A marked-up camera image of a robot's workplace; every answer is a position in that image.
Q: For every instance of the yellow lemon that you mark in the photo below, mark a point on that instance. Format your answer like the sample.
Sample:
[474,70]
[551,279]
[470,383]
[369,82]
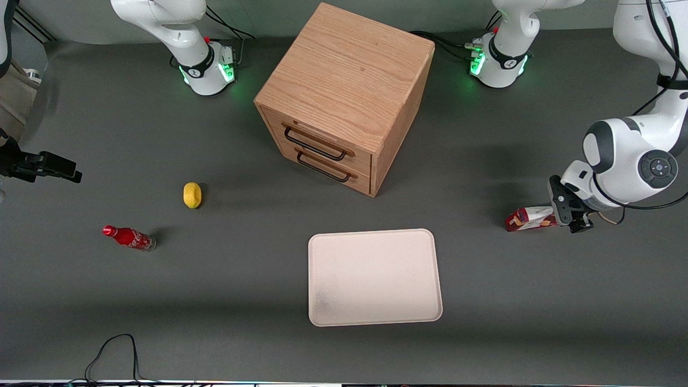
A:
[192,194]

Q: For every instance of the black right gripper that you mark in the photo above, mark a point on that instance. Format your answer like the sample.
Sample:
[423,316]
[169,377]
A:
[16,163]

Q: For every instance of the red cookie box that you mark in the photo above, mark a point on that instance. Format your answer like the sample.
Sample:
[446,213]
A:
[529,217]

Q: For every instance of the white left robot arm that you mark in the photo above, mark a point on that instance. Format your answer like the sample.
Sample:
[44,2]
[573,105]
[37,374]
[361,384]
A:
[623,156]

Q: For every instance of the oak wooden drawer cabinet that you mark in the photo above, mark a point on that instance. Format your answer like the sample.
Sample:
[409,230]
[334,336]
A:
[349,70]

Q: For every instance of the beige cloth bag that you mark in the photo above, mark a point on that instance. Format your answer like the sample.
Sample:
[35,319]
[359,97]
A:
[13,102]

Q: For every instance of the beige plastic tray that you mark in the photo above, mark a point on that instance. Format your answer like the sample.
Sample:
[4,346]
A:
[373,277]

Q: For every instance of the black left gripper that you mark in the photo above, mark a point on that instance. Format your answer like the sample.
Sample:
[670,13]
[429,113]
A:
[582,221]

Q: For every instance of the red cola bottle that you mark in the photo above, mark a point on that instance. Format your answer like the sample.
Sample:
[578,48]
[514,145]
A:
[129,237]

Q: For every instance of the wooden drawer front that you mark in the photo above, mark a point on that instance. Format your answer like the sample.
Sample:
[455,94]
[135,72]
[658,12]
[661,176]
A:
[355,156]
[360,180]

